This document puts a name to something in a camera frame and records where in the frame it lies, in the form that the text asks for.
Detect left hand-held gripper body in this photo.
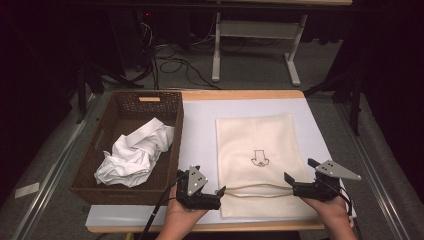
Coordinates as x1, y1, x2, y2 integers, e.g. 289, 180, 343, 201
175, 165, 223, 211

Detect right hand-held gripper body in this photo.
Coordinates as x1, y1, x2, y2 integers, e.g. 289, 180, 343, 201
292, 160, 362, 202

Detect cream drawstring laundry bag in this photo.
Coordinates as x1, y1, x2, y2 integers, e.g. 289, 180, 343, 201
215, 113, 318, 219

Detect white garment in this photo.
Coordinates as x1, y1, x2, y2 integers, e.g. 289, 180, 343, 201
94, 117, 176, 188

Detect brown wicker basket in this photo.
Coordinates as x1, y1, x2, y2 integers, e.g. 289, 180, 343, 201
69, 90, 185, 206

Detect person's right hand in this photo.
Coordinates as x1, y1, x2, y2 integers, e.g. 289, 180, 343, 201
299, 194, 352, 232

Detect person's left hand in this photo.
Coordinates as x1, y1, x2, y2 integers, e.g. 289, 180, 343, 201
165, 184, 209, 232

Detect white table mat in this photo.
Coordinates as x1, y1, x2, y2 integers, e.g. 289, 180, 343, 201
85, 98, 357, 228

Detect black stand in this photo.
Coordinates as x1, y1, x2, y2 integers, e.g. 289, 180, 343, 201
75, 61, 145, 125
302, 66, 365, 137

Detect wooden table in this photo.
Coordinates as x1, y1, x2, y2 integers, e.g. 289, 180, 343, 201
86, 89, 355, 234

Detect dark computer tower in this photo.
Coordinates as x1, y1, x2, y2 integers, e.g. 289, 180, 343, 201
109, 8, 155, 69

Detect white tape strip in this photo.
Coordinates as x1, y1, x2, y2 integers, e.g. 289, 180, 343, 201
14, 181, 41, 200

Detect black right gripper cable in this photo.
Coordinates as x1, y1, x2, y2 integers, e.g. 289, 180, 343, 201
328, 181, 364, 240

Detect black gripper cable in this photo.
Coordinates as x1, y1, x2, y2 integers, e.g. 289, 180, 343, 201
328, 181, 364, 240
138, 176, 183, 240

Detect metal floor rail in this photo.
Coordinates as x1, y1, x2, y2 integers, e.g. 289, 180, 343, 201
12, 94, 99, 240
335, 102, 412, 240

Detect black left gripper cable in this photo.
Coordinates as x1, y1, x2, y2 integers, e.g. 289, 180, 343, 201
138, 176, 183, 240

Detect black floor cables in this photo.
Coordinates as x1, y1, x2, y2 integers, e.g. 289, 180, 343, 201
151, 41, 222, 91

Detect white metal desk frame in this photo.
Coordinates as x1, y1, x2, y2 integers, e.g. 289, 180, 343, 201
211, 11, 309, 87

